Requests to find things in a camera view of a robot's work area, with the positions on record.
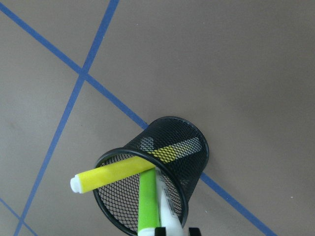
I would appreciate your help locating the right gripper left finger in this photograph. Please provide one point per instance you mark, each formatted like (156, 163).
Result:
(160, 231)

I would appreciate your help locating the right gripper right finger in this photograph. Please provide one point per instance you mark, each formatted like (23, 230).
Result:
(194, 231)

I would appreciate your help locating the green highlighter pen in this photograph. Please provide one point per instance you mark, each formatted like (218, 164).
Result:
(148, 214)

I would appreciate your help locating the red white marker pen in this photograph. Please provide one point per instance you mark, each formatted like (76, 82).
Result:
(168, 218)

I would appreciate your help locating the black mesh pen cup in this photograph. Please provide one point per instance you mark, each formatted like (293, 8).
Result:
(119, 200)

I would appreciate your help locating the yellow highlighter pen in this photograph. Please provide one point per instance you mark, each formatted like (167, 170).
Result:
(107, 174)

